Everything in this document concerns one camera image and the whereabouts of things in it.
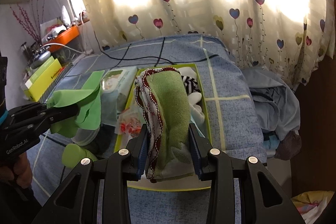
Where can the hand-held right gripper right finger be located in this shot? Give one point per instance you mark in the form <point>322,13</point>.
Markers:
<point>195,155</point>

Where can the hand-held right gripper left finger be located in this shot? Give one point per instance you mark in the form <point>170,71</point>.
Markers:
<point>142,153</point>

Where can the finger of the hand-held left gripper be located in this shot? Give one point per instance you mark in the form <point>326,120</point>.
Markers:
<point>29,111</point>
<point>63,112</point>

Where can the green microfibre cloth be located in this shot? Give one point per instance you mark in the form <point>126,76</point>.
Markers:
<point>84,108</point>

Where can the clear plastic bag red print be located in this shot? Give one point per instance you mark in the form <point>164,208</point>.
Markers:
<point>128,121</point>

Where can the lime green box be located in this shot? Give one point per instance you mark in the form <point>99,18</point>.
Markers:
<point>170,185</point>

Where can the green woven cloth red trim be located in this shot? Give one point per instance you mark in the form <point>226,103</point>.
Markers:
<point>168,113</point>

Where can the white sock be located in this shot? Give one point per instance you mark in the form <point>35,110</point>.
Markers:
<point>195,100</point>

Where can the black white striped cloth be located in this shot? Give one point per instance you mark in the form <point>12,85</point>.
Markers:
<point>190,85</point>

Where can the person's left hand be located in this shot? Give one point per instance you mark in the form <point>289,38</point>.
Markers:
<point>22,174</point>

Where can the yellow file box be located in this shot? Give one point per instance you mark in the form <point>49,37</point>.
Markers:
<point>44,83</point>

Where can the clear jar dark contents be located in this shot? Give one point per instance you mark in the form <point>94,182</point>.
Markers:
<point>105,142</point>

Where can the green white carton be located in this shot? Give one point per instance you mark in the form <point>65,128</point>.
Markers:
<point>39,71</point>

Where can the green plastic container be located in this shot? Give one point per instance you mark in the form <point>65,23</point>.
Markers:
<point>76,154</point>

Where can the striped cardboard tray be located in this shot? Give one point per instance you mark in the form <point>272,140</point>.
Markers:
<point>65,67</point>

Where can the grey oblong case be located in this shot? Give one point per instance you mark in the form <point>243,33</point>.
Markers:
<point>43,57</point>

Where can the blue plaid bed sheet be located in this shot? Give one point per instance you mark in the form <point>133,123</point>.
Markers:
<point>231,108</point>

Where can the glass jar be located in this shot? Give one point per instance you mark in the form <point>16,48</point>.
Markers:
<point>25,52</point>

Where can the wet wipes pack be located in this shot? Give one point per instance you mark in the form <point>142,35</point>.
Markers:
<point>118,79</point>

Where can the orange plastic bin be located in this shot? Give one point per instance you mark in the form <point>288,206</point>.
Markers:
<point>65,39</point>

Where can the dried red branches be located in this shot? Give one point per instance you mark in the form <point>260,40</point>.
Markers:
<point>26,22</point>

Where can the blue bedding heap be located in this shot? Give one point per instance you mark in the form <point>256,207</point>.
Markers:
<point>273,108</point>

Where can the white plastic bag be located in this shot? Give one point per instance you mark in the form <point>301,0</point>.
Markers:
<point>65,16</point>

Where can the pink yellow printed bag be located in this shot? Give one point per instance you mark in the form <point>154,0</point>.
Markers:
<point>312,208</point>

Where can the brown wooden cabinet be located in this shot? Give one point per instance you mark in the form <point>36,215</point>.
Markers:
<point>320,108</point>

